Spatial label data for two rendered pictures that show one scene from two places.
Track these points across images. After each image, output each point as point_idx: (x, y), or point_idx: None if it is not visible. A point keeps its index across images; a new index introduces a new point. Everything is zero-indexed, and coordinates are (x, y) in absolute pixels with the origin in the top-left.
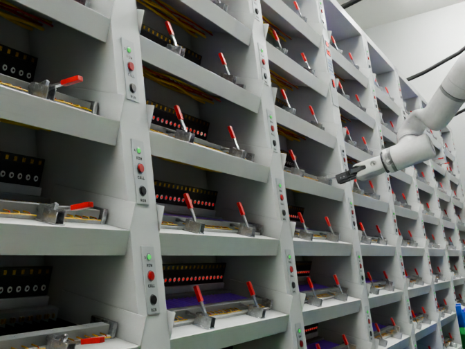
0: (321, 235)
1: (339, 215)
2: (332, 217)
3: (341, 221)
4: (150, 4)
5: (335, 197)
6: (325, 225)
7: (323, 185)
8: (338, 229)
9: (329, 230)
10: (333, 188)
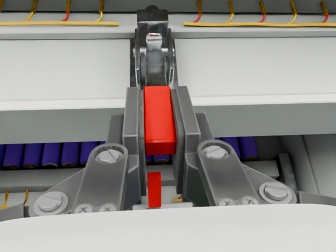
0: (172, 184)
1: (335, 156)
2: (319, 139)
3: (326, 178)
4: None
5: (255, 131)
6: (297, 135)
7: (12, 115)
8: (307, 181)
9: (288, 160)
10: (211, 109)
